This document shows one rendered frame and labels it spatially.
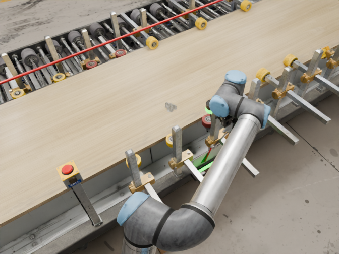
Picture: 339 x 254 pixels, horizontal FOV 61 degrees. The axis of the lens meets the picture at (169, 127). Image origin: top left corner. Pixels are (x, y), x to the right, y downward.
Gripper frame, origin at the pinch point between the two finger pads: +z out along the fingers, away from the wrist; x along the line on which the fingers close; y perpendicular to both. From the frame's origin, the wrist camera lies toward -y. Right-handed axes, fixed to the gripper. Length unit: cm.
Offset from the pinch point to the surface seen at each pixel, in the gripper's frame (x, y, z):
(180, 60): -74, -21, 11
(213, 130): -7.1, 3.9, 6.4
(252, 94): -6.3, -21.0, -7.5
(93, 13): -338, -46, 101
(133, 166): -6, 53, -2
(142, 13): -115, -15, -8
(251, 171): 20.2, -0.6, 15.2
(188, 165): -1.6, 23.7, 16.7
